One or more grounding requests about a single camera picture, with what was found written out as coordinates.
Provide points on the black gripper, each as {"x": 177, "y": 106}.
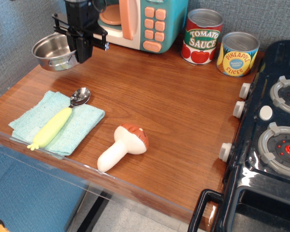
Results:
{"x": 81, "y": 27}

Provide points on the small stainless steel pot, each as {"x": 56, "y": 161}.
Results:
{"x": 53, "y": 53}

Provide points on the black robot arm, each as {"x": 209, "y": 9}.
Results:
{"x": 80, "y": 26}

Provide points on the teal toy microwave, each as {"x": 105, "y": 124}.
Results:
{"x": 147, "y": 25}

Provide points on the light teal folded cloth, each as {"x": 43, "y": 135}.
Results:
{"x": 82, "y": 120}

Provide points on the plush toy mushroom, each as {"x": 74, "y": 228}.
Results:
{"x": 129, "y": 138}

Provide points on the tomato sauce can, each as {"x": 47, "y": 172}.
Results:
{"x": 203, "y": 29}

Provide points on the clear acrylic table guard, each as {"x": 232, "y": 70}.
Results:
{"x": 37, "y": 194}

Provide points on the pineapple slices can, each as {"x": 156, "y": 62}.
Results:
{"x": 237, "y": 53}

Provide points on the black toy stove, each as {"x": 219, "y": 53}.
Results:
{"x": 256, "y": 193}

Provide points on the spoon with yellow-green handle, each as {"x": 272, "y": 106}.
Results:
{"x": 50, "y": 130}

